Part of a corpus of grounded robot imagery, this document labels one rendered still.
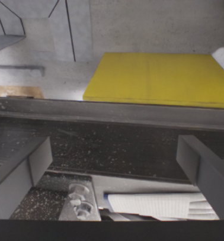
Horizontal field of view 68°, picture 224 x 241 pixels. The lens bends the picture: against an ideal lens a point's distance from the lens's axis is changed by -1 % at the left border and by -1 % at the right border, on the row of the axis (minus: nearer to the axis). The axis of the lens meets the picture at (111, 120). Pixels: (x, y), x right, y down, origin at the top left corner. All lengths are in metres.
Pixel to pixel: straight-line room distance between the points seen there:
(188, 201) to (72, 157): 0.28
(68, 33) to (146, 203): 0.77
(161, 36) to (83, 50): 0.37
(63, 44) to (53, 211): 0.74
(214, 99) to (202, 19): 0.41
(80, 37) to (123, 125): 0.51
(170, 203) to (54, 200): 0.23
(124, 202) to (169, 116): 0.28
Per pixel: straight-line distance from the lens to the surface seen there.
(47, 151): 0.17
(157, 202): 0.37
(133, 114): 0.52
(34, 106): 0.61
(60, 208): 0.38
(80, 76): 0.97
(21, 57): 1.08
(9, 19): 1.02
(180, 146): 0.16
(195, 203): 0.39
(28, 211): 0.41
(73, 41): 0.90
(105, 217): 1.21
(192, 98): 0.55
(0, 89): 1.29
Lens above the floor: 0.83
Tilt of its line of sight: 49 degrees down
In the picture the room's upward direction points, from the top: 168 degrees counter-clockwise
